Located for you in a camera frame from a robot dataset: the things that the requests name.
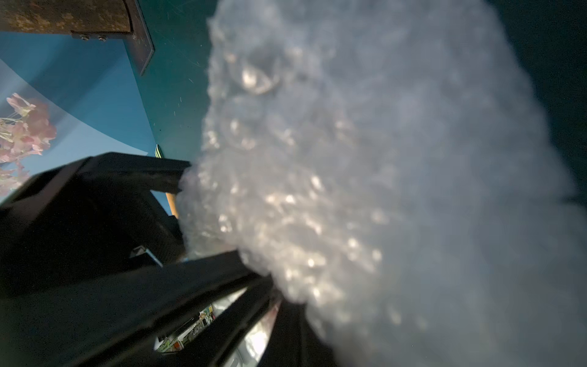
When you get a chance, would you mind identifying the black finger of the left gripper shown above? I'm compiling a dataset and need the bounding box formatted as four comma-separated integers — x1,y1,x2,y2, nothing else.
1,252,273,366
78,152,190,193

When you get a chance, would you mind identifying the clear bubble wrap sheet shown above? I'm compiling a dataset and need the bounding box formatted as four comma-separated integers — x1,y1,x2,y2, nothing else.
177,1,586,366

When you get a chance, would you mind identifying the pink cherry blossom tree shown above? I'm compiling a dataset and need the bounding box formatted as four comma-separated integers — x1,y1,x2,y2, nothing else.
0,0,134,198

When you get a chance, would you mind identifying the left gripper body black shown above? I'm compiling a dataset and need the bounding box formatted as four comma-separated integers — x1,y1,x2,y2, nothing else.
1,158,185,298

